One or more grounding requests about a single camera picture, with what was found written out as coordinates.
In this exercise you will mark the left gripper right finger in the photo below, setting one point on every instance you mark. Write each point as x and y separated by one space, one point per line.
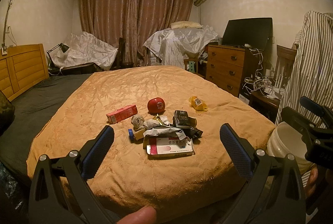
273 192

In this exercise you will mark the white crumpled tissue ball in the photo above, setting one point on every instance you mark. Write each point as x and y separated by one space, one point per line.
151 123

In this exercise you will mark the cream pillow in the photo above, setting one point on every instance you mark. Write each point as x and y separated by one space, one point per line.
185 24

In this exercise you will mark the gold foil wrapper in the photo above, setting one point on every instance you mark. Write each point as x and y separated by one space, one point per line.
161 119

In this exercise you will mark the dark side table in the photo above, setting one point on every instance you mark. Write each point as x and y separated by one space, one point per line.
264 105

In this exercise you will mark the black desk lamp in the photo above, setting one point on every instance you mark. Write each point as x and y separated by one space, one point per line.
51 53

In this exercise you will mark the orange bed blanket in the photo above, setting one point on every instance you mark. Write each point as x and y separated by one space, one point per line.
176 163

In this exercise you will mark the wooden chair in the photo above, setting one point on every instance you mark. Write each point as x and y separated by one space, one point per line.
284 65

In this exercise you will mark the black television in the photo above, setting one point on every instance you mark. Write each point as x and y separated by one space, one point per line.
255 32

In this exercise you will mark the yellow plastic wrapper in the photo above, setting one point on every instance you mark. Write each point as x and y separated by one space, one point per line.
198 104

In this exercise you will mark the wooden chest of drawers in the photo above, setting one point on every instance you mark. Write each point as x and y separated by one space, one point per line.
227 67

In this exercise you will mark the wooden headboard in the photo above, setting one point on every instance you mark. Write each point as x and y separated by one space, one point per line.
21 68

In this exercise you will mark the white plastic bucket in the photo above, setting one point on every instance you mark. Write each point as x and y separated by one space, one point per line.
285 140

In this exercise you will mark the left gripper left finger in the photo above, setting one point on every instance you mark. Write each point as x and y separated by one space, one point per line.
48 202

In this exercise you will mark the dark grey bed sheet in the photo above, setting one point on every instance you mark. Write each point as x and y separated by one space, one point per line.
33 109

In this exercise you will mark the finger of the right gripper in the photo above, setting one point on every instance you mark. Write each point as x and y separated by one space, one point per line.
319 110
301 124

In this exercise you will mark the red carton box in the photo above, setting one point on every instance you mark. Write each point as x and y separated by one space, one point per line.
122 114

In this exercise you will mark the white foil pouch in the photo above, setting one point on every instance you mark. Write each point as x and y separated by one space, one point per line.
165 131

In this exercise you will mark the brown cardboard box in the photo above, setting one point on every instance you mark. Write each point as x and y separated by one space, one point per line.
139 133

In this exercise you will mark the white pink medicine box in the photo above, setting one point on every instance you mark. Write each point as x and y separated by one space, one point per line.
169 147

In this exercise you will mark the dark plaid wrapper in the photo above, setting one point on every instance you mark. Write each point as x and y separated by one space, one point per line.
194 134

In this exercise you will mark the left hand thumb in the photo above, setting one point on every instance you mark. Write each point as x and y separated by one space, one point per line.
146 215

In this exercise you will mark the black Face tissue pack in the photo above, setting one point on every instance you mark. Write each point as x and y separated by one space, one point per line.
182 120

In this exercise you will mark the red apple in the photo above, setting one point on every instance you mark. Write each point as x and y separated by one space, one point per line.
156 105

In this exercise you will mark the brown curtains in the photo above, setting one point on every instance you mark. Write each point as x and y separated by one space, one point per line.
133 20

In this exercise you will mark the striped cloth cover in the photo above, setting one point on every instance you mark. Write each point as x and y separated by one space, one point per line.
312 70

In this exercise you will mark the left white plastic sheet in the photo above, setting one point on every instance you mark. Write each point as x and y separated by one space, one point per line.
86 48

